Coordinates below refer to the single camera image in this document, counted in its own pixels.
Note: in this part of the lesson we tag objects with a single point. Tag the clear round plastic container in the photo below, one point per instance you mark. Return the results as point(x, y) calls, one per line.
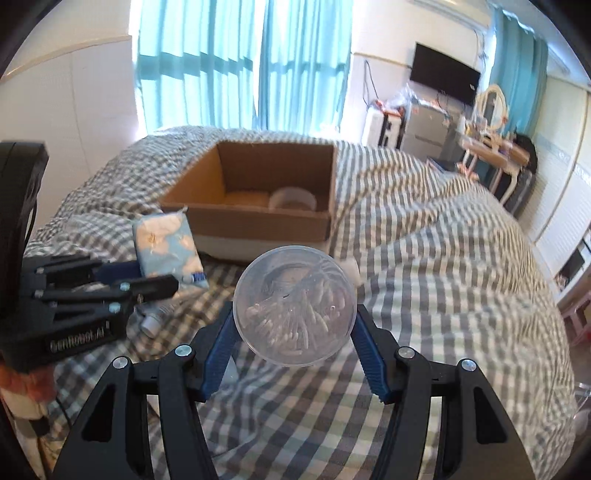
point(293, 199)

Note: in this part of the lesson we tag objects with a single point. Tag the grey drawer cabinet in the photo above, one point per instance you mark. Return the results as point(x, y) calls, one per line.
point(425, 131)

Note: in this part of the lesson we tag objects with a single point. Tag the black wall television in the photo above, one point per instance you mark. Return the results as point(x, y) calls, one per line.
point(443, 74)

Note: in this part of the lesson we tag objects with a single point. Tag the black suitcase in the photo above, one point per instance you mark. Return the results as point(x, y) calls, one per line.
point(521, 175)

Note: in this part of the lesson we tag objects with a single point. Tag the clear round cotton swab container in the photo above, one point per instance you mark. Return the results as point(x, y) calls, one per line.
point(295, 307)

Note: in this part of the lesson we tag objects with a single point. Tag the person's left forearm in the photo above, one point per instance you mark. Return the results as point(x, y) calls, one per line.
point(21, 383)

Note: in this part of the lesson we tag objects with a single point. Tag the small white tube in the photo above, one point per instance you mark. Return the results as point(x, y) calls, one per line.
point(154, 321)

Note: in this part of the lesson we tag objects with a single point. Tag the clear plastic bag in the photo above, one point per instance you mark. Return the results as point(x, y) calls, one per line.
point(402, 99)

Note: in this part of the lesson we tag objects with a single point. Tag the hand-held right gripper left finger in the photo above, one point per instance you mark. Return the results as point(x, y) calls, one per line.
point(221, 344)

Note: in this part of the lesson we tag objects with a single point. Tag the white oval mirror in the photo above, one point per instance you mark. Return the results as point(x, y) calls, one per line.
point(491, 107)

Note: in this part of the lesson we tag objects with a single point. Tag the white dressing table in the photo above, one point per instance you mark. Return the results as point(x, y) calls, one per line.
point(485, 150)

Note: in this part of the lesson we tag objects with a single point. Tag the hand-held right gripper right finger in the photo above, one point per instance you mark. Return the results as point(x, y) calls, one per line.
point(365, 344)

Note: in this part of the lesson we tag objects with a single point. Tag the blue floral tissue packet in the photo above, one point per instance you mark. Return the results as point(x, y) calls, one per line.
point(164, 244)

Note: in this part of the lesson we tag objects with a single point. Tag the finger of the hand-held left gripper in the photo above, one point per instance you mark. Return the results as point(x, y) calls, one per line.
point(117, 270)
point(152, 287)

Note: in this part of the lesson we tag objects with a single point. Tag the narrow teal curtain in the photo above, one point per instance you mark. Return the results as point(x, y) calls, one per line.
point(519, 74)

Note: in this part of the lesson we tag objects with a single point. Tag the cardboard box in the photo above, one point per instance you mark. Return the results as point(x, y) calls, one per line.
point(258, 221)

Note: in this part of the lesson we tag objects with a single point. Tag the white appliance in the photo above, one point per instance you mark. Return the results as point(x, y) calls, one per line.
point(378, 129)

